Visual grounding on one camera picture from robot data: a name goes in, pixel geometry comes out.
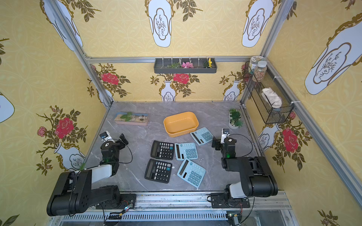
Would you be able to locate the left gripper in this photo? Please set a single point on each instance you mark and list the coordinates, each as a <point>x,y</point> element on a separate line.
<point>119,142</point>

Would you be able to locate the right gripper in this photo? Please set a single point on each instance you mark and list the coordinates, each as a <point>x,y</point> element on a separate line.
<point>218,143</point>

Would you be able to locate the blue calculator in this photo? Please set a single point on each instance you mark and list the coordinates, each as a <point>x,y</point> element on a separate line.
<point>186,150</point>
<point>202,136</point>
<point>191,173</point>

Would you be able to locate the black calculator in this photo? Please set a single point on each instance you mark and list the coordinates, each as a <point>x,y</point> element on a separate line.
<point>158,171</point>
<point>162,150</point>

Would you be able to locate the yellow storage box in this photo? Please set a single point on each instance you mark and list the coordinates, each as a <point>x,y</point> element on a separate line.
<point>181,124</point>

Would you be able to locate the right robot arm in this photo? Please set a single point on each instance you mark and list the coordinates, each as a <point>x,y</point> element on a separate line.
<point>256,178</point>

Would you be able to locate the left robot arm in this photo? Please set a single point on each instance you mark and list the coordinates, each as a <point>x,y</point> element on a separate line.
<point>73,192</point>

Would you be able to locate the small potted green plant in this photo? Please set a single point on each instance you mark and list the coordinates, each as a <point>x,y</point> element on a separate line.
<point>235,119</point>

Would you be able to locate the beige cloth in basket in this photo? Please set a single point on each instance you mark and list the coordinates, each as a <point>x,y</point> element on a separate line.
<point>271,98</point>

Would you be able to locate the jar with white lid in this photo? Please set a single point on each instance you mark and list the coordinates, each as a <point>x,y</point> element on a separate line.
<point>259,71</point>

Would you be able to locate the yellow artificial flower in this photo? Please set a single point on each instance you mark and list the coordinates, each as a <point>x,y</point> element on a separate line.
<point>209,63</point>

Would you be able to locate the jar behind with patterned lid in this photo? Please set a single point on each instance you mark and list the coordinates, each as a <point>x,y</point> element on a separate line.
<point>253,62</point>

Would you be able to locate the pink artificial flower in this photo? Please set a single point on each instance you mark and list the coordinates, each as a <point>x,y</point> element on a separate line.
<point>187,65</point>

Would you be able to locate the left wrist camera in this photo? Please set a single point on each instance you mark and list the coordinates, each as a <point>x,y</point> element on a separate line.
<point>105,136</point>

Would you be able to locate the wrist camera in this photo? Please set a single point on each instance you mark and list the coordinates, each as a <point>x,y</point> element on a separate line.
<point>225,134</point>
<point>105,136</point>

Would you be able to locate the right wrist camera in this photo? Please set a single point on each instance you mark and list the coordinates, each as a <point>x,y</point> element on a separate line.
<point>225,134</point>

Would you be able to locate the black wire basket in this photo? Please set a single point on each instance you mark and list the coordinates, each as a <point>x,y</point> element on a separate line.
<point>253,90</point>

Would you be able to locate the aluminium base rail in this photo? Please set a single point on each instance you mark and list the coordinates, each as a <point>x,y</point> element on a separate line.
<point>169,208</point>

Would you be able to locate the grey wall shelf tray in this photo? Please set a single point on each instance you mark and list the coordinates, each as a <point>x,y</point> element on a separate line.
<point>172,65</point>

